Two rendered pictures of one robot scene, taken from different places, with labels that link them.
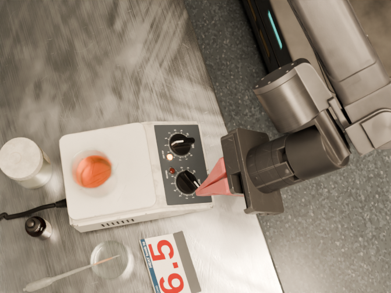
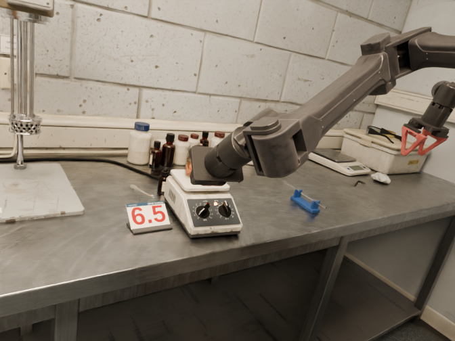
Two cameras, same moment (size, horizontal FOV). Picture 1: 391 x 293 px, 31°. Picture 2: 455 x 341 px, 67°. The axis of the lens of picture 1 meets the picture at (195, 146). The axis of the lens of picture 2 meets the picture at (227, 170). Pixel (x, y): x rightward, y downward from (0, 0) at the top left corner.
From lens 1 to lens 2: 0.90 m
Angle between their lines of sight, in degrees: 66
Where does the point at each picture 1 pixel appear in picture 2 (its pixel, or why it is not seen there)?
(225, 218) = (185, 243)
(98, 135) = not seen: hidden behind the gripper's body
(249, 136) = not seen: hidden behind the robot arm
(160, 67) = (267, 224)
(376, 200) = not seen: outside the picture
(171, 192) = (194, 202)
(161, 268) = (147, 210)
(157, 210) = (182, 196)
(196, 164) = (215, 219)
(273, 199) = (202, 170)
